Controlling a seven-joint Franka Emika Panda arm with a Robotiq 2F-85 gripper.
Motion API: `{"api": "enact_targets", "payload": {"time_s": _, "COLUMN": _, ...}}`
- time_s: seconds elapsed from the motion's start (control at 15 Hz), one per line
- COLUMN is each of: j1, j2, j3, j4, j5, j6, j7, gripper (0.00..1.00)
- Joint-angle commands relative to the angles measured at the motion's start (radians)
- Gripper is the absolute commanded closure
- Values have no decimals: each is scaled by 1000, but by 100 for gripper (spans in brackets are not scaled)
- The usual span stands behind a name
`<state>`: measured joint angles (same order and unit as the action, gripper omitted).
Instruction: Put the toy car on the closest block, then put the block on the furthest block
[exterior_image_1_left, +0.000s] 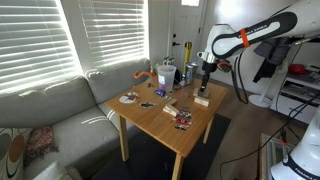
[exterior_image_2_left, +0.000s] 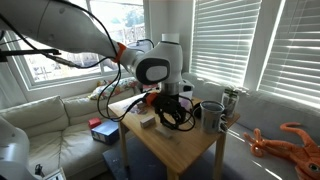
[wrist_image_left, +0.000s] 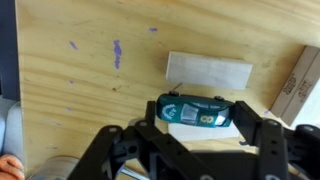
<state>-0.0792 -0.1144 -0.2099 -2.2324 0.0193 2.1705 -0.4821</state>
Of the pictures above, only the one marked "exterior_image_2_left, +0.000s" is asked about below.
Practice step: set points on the light grey sofa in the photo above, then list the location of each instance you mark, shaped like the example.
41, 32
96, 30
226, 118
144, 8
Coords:
266, 113

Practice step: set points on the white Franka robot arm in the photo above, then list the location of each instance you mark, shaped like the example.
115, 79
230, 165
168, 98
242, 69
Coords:
66, 30

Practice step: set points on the translucent white plastic container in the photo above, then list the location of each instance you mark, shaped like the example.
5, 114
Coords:
188, 88

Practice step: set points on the red box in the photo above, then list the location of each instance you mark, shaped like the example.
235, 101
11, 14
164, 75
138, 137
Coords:
94, 122

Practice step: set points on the black round object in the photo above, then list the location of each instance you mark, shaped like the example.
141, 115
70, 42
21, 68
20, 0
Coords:
197, 110

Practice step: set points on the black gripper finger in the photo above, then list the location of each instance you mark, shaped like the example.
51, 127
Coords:
178, 116
162, 118

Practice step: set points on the cream sofa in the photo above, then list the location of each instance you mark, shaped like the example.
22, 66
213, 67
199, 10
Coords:
50, 133

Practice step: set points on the light wooden table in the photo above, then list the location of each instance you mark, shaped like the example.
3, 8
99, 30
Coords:
180, 150

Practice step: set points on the papers on table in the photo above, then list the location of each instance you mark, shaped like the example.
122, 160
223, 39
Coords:
131, 107

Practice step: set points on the white flat item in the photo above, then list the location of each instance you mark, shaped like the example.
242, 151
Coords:
55, 175

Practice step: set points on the small black object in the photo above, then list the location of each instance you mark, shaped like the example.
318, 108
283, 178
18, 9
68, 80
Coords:
39, 170

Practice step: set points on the floral pillow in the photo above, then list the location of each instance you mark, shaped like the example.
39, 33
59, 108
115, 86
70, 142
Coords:
113, 87

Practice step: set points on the wide white window blind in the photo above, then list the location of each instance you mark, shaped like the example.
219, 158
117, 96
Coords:
293, 50

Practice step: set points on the glass jar with plant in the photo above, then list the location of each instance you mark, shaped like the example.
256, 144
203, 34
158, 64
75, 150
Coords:
230, 101

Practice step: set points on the narrow white window blind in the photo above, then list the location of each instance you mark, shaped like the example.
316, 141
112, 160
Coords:
223, 40

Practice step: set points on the white cylinder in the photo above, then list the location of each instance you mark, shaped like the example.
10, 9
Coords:
170, 36

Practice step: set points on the chunky wooden block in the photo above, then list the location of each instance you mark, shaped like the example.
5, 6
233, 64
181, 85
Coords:
147, 122

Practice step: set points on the orange octopus plush toy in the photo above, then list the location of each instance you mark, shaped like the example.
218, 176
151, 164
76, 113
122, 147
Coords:
293, 151

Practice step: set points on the orange wrist mount bracket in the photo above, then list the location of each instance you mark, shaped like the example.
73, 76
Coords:
151, 97

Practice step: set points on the black horizontal bar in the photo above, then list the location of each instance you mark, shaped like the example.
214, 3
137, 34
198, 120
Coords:
30, 52

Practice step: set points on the blue box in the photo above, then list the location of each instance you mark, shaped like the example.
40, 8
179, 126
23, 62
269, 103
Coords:
106, 132

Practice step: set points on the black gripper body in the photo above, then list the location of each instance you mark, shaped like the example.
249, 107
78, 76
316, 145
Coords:
168, 101

